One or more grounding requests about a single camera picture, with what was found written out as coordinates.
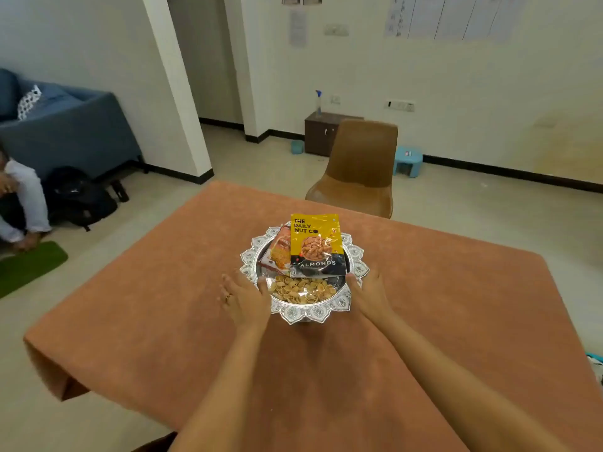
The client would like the person's right hand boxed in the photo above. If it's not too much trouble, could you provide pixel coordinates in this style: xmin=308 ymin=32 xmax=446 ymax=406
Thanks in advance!
xmin=345 ymin=270 xmax=394 ymax=326

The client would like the person's left hand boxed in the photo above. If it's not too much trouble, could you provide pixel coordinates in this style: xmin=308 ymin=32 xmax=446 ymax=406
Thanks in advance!
xmin=218 ymin=271 xmax=273 ymax=333

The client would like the ornate silver tray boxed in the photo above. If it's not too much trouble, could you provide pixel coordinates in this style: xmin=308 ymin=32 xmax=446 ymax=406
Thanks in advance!
xmin=239 ymin=226 xmax=370 ymax=325

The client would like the person's right forearm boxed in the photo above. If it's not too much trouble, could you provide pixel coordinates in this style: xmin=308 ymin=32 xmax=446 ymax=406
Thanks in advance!
xmin=374 ymin=313 xmax=573 ymax=452

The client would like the person's left forearm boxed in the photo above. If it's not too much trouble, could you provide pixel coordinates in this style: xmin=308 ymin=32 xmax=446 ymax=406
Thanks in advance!
xmin=169 ymin=325 xmax=271 ymax=452

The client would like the clear bag of pistachios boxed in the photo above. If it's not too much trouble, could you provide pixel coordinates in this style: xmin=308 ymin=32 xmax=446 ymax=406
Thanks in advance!
xmin=267 ymin=273 xmax=339 ymax=306

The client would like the orange white snack packet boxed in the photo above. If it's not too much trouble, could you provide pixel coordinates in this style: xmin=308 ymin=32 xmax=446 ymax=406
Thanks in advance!
xmin=258 ymin=223 xmax=293 ymax=272

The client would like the yellow black nut packet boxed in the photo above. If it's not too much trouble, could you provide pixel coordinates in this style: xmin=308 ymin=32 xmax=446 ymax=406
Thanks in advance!
xmin=289 ymin=213 xmax=348 ymax=278

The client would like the orange tablecloth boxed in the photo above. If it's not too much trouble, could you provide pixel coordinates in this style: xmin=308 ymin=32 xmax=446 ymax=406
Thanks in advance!
xmin=24 ymin=180 xmax=603 ymax=452

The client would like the brown plastic chair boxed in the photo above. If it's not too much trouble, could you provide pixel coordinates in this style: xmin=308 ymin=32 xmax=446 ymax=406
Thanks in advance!
xmin=305 ymin=118 xmax=399 ymax=219

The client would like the light blue plastic stool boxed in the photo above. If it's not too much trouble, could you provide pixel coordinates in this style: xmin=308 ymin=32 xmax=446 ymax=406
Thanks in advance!
xmin=393 ymin=146 xmax=424 ymax=178

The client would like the dark brown small cabinet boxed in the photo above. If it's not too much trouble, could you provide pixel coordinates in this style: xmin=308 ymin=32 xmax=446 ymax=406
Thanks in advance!
xmin=304 ymin=111 xmax=364 ymax=158

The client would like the black backpack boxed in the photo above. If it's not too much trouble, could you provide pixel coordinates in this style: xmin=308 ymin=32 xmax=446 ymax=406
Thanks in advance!
xmin=43 ymin=166 xmax=118 ymax=232

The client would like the green floor mat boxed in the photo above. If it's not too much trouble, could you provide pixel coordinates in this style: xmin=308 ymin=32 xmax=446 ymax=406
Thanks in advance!
xmin=0 ymin=241 xmax=69 ymax=299

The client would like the blue sofa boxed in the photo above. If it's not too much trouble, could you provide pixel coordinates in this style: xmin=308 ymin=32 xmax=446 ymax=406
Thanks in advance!
xmin=0 ymin=68 xmax=143 ymax=181

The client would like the teal white bag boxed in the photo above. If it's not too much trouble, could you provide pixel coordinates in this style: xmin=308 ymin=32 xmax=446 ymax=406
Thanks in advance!
xmin=585 ymin=353 xmax=603 ymax=385

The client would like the single white paper notice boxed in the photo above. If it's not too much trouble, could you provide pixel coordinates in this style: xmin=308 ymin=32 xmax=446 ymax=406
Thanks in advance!
xmin=289 ymin=10 xmax=308 ymax=48

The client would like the white patterned cushion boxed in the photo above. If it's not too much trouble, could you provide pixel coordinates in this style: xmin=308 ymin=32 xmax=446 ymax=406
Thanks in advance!
xmin=17 ymin=85 xmax=42 ymax=121

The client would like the row of white wall sheets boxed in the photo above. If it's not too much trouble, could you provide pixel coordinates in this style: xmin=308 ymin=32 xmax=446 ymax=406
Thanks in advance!
xmin=384 ymin=0 xmax=526 ymax=44

